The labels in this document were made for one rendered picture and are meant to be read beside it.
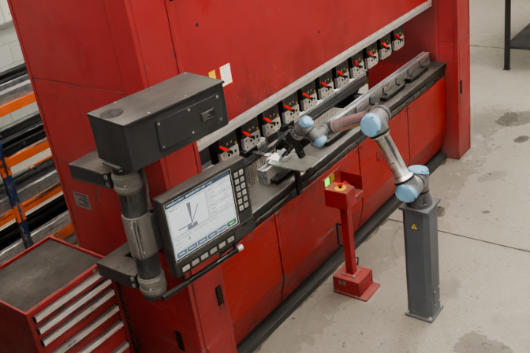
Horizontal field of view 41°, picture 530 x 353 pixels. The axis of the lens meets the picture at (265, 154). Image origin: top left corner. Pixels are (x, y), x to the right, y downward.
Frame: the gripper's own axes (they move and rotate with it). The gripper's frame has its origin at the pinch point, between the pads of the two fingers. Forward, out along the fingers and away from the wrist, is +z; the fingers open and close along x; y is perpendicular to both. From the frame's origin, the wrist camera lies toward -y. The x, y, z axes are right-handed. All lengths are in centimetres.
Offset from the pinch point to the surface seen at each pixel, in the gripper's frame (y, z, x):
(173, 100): 21, -105, 126
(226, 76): 45, -47, 34
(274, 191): -11.2, 7.9, 17.5
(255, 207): -12.5, 6.7, 37.6
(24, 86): 161, 78, 51
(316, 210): -34.6, 29.4, -16.9
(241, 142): 18.6, -14.2, 29.7
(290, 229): -33.1, 27.6, 11.8
